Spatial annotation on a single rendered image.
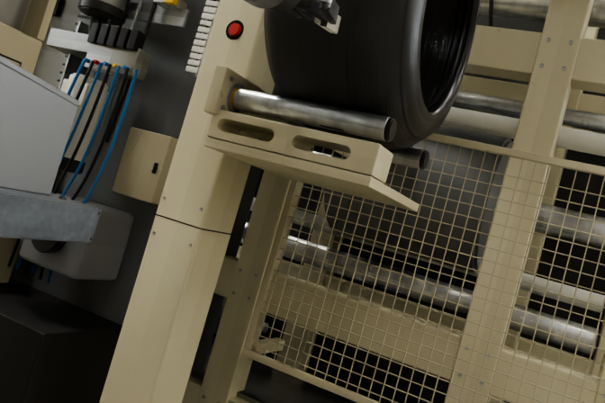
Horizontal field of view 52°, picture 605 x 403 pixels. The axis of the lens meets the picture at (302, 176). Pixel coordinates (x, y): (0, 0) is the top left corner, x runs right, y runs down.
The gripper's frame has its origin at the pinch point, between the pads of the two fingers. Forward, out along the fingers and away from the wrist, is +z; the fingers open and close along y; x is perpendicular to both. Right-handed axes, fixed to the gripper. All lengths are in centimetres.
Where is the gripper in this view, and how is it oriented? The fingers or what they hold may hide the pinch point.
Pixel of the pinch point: (328, 19)
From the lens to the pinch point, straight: 109.0
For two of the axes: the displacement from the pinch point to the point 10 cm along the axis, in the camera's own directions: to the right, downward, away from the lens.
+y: -8.7, -2.3, 4.3
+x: -2.3, 9.7, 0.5
